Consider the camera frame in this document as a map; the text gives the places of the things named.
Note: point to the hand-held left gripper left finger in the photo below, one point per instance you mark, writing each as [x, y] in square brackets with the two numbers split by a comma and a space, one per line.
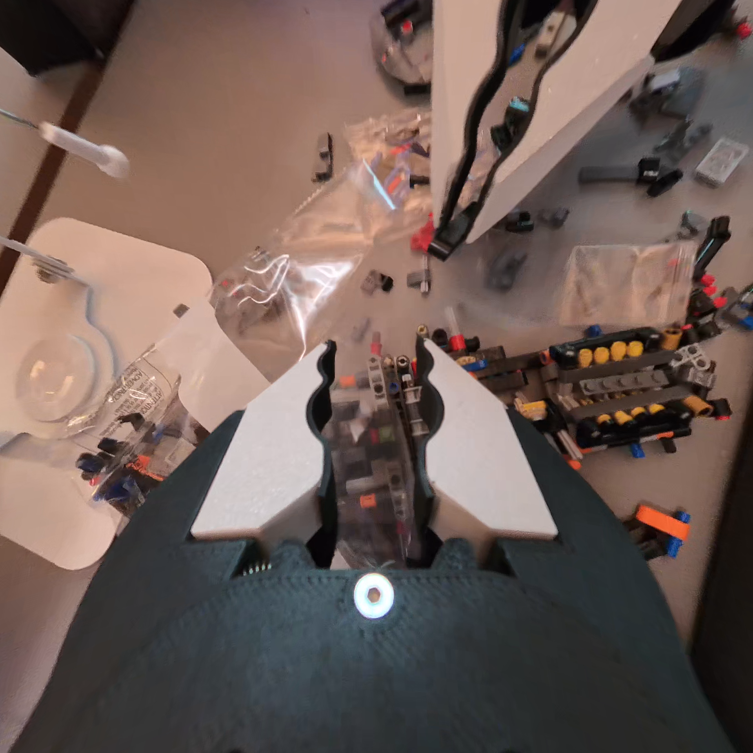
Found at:
[265, 470]

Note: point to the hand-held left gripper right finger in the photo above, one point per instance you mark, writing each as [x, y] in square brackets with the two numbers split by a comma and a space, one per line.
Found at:
[488, 470]

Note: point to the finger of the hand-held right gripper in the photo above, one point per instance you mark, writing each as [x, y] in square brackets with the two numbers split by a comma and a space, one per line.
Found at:
[453, 88]
[600, 76]

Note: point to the clear bag mixed lego pieces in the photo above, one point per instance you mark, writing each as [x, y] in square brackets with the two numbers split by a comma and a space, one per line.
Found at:
[135, 447]

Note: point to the small black teal lego tile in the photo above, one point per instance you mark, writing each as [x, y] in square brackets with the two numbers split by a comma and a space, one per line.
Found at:
[520, 222]

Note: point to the red lego connector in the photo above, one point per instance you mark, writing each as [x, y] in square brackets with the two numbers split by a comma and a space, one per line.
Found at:
[422, 235]

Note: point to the black lego chassis assembly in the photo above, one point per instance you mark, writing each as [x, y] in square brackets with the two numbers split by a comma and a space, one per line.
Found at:
[623, 388]

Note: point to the clear bag grey lego pieces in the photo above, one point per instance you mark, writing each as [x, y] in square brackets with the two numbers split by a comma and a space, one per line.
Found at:
[294, 276]

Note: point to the grey lego wedge blue pin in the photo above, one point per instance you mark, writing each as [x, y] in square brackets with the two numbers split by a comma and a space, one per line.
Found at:
[738, 309]

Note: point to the grey red lego piece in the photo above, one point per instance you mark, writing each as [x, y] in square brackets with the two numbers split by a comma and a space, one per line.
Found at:
[743, 24]

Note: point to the curved grey black lego assembly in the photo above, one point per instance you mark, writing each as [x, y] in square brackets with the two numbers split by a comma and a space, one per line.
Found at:
[400, 47]

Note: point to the dark bluish grey lego plates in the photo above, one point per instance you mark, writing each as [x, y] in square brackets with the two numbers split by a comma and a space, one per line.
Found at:
[676, 100]

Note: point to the crumpled bag of lego pins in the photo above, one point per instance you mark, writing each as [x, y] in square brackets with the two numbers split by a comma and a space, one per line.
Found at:
[394, 159]

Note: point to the dark grey flat lego tile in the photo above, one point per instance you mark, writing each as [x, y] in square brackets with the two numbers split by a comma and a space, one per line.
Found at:
[606, 174]

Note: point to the light grey lego plate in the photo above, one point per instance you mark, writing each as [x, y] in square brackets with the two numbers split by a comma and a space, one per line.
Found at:
[717, 163]

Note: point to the small dark grey lego piece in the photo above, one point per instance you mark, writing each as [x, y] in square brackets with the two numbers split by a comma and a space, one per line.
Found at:
[181, 310]
[554, 216]

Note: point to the grey curved lego panel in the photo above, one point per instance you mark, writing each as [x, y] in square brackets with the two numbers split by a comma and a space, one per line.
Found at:
[323, 157]

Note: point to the dark grey lego wedge plate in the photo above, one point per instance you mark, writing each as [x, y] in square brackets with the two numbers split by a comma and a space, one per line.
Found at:
[691, 223]

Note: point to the orange lego beam blue pins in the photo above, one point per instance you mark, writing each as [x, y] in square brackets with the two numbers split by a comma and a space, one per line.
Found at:
[662, 520]

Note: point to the grey lego axle connector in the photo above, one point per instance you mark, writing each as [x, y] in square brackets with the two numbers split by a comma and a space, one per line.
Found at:
[419, 277]

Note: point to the black angled lego liftarm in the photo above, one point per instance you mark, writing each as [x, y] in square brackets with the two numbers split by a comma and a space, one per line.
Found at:
[715, 244]

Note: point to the dark grey lego connector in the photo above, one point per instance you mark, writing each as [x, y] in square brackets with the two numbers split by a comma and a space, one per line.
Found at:
[376, 281]

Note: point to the grey T-shaped lego beam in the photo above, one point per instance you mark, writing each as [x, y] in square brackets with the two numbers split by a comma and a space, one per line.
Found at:
[694, 365]

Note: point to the black lego brick red pins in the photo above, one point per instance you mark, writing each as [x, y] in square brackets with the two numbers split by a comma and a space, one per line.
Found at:
[703, 300]

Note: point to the small clear bag tan pieces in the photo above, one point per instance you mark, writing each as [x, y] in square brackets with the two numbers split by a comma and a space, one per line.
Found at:
[629, 285]

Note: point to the white rounded board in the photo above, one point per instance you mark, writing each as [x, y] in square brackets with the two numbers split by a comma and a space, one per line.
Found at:
[147, 259]

